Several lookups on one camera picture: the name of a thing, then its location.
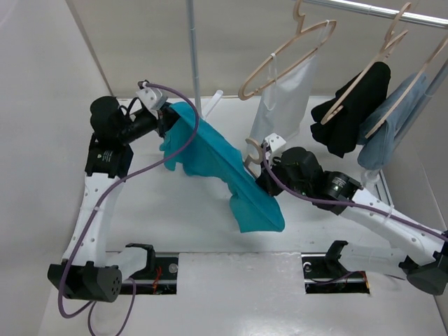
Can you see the white rack right base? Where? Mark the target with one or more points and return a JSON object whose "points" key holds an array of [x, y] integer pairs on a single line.
{"points": [[375, 182]]}

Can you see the white rack base foot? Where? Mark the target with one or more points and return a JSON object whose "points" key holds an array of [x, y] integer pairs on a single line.
{"points": [[211, 104]]}

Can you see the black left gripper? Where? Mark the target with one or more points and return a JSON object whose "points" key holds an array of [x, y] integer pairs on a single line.
{"points": [[166, 114]]}

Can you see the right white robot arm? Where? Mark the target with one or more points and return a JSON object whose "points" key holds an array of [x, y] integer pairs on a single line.
{"points": [[416, 253]]}

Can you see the silver rack top bar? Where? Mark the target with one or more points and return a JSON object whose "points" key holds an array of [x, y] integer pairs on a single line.
{"points": [[380, 12]]}

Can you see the teal t shirt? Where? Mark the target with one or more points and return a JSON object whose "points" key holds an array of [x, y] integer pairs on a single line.
{"points": [[210, 155]]}

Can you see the black hanging garment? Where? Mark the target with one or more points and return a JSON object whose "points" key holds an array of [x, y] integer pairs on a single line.
{"points": [[340, 134]]}

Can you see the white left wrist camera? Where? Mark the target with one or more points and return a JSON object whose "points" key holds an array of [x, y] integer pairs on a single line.
{"points": [[151, 98]]}

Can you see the beige hanger holding black garment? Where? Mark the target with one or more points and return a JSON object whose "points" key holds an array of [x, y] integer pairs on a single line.
{"points": [[391, 40]]}

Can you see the beige wooden hanger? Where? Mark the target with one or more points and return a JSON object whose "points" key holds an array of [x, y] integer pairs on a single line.
{"points": [[254, 156]]}

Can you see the white hanging cloth bag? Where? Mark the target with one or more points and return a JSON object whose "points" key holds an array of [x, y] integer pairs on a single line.
{"points": [[283, 104]]}

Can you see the blue denim hanging garment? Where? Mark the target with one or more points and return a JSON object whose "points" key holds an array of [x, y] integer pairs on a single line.
{"points": [[378, 150]]}

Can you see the beige hanger holding denim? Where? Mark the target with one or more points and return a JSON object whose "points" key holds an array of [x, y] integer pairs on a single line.
{"points": [[434, 54]]}

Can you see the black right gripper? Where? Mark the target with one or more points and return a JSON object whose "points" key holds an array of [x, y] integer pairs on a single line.
{"points": [[264, 181]]}

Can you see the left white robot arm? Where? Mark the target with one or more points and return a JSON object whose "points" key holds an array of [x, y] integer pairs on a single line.
{"points": [[85, 271]]}

